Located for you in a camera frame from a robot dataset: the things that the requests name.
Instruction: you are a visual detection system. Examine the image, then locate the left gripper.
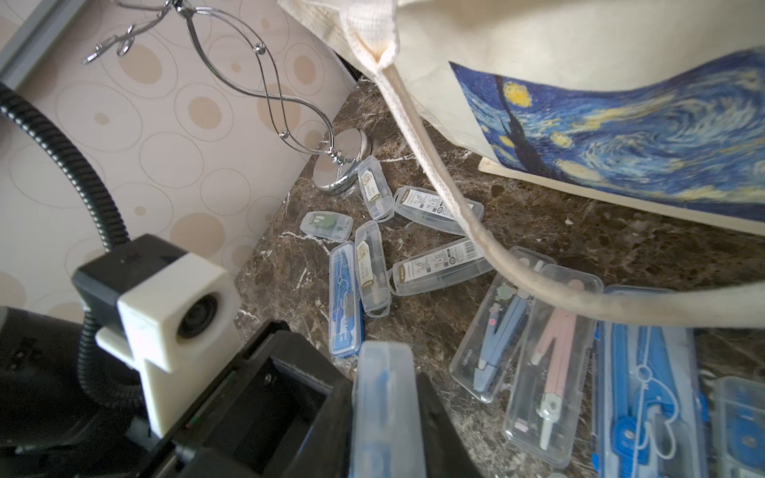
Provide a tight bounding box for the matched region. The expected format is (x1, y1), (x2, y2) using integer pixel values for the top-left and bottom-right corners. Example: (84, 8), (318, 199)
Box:
(137, 321), (351, 477)

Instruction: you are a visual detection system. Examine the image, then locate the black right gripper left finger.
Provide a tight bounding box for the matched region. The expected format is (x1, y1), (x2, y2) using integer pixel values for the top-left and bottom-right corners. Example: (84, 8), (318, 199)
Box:
(298, 380), (354, 477)

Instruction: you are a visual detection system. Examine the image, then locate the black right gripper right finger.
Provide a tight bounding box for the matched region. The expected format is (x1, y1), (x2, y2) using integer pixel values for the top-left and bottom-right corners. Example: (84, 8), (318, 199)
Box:
(416, 374), (481, 478)

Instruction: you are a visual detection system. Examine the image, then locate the small blue clear case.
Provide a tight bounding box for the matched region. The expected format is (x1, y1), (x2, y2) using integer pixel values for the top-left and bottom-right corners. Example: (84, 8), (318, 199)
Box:
(349, 341), (426, 477)

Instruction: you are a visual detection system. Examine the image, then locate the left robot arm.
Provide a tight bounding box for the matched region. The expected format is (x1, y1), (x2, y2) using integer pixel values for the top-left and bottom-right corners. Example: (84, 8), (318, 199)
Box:
(1, 82), (353, 477)

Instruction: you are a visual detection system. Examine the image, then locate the light blue compass case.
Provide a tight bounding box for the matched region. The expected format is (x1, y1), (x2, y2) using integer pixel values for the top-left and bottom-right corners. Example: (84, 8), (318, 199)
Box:
(449, 274), (535, 404)

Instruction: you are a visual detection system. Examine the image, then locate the pink compass case upper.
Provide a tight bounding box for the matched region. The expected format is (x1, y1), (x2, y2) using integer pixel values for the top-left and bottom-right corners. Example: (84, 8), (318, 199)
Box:
(503, 299), (597, 469)

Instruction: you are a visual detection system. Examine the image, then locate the blue compass clear case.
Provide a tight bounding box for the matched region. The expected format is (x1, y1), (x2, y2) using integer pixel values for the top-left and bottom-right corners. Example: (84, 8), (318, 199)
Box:
(592, 322), (709, 477)

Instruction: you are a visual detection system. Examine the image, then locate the cream canvas tote bag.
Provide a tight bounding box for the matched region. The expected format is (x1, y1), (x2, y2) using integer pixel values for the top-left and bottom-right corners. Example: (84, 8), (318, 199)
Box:
(283, 1), (764, 328)

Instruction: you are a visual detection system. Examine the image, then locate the gold label clear case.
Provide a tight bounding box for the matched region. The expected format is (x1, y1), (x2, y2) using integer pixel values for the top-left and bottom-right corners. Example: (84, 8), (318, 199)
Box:
(355, 220), (392, 319)

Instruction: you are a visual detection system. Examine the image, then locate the green clear case left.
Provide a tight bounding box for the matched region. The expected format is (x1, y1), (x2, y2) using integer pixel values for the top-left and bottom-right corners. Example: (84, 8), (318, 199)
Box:
(300, 211), (354, 242)

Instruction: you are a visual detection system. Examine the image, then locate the clear case near rack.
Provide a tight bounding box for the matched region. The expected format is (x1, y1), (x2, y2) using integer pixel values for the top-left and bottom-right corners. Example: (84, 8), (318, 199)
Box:
(358, 155), (394, 223)

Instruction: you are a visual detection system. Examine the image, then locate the long barcode clear case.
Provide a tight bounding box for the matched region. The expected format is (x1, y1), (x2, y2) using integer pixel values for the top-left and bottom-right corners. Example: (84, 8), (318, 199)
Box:
(394, 185), (465, 236)

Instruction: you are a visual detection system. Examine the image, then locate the red label clear case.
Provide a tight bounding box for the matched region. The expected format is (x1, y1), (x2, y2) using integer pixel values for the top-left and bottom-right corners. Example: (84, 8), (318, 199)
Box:
(712, 376), (764, 478)

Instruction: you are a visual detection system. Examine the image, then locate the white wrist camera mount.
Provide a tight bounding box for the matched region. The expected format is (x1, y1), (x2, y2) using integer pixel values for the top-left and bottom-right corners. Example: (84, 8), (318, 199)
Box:
(72, 234), (241, 437)

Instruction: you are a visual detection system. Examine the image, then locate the chrome wire cup rack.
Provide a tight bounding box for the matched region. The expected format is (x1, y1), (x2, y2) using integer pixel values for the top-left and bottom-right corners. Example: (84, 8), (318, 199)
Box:
(83, 1), (372, 195)

